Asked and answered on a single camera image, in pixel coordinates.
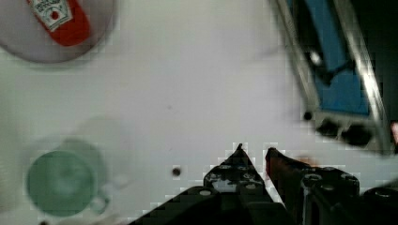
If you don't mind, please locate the red ketchup bottle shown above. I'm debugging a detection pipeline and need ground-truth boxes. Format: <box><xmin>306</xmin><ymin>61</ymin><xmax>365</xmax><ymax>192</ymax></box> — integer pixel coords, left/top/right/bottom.
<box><xmin>26</xmin><ymin>0</ymin><xmax>90</xmax><ymax>47</ymax></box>

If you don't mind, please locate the grey round plate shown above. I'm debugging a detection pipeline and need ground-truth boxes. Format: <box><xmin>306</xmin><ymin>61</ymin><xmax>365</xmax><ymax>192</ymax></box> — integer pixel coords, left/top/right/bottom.
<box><xmin>0</xmin><ymin>0</ymin><xmax>117</xmax><ymax>64</ymax></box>

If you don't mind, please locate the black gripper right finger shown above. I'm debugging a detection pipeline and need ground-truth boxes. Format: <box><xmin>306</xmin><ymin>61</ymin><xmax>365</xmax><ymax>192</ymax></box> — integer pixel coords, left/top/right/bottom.
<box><xmin>265</xmin><ymin>147</ymin><xmax>398</xmax><ymax>225</ymax></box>

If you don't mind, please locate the green mug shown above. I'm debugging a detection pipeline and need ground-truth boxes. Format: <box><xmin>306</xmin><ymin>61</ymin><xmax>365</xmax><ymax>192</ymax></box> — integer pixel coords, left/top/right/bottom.
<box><xmin>24</xmin><ymin>138</ymin><xmax>110</xmax><ymax>218</ymax></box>

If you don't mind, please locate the silver toaster oven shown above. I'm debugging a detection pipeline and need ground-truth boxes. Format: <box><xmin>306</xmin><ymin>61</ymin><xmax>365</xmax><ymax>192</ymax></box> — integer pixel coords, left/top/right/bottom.
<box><xmin>270</xmin><ymin>0</ymin><xmax>397</xmax><ymax>156</ymax></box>

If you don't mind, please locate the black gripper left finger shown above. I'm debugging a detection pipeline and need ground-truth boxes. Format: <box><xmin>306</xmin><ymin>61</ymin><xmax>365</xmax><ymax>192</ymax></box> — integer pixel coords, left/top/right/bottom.
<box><xmin>128</xmin><ymin>145</ymin><xmax>295</xmax><ymax>225</ymax></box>

